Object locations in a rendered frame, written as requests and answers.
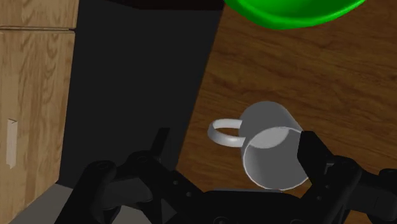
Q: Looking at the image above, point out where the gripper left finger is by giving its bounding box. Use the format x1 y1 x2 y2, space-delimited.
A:
55 127 205 224

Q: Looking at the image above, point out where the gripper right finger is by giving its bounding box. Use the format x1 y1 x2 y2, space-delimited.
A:
296 130 397 224

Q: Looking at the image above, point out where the green bowl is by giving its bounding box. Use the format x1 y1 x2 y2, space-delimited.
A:
223 0 367 31

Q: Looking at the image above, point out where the light wooden cabinet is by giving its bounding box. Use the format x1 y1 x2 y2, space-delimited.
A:
0 0 80 224

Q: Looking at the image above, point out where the white mug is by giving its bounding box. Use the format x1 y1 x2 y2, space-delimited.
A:
207 101 310 191

